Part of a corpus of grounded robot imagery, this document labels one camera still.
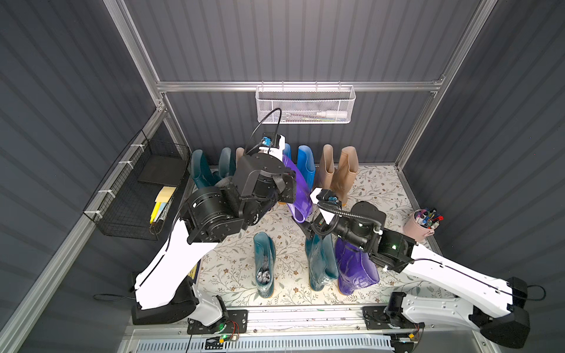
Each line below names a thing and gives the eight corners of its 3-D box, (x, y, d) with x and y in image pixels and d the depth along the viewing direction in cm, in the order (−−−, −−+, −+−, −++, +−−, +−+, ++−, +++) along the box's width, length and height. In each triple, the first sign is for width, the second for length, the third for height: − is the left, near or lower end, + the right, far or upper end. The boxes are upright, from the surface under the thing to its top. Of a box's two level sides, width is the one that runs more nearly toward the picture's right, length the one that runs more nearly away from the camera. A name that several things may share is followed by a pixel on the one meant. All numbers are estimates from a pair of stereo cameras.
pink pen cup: (405, 243, 94) (422, 226, 82) (399, 226, 99) (414, 207, 88) (428, 243, 94) (447, 225, 82) (420, 226, 99) (438, 207, 88)
